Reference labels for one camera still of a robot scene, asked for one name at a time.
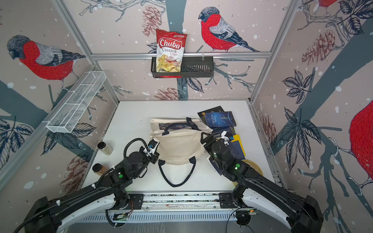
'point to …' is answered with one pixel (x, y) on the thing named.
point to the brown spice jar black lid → (99, 169)
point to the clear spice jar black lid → (105, 148)
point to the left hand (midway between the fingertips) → (160, 140)
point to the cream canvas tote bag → (180, 140)
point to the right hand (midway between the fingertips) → (202, 136)
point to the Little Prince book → (220, 121)
